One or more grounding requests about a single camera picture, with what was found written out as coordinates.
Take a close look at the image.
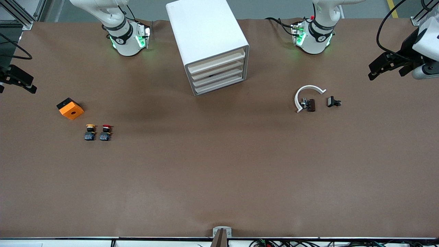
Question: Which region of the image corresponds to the black arm base cable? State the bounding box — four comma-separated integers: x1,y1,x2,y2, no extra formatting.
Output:
265,17,296,37

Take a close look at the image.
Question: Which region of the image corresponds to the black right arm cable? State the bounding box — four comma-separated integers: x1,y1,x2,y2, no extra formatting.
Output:
0,33,33,61

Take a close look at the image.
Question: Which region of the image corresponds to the yellow push button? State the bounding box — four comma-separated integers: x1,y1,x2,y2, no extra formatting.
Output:
84,124,97,141

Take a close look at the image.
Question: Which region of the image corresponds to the grey metal mount bracket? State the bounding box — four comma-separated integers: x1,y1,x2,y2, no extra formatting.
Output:
213,226,232,238

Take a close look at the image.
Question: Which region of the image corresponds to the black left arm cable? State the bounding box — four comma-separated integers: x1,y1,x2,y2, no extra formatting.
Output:
376,0,412,56

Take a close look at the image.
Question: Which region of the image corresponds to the white curved plastic piece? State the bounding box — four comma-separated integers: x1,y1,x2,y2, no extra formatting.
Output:
295,85,327,113

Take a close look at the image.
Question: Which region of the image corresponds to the small brown connector block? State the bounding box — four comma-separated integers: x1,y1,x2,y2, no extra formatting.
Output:
300,98,316,113

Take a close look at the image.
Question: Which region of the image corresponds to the aluminium frame profile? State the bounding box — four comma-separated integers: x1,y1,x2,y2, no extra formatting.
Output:
0,0,47,30
411,0,439,27

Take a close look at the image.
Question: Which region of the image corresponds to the red push button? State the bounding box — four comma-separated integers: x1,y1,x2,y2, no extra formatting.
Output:
99,124,112,141

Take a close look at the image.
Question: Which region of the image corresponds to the orange black box with hole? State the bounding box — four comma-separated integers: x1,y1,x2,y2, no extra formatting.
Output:
56,97,84,120

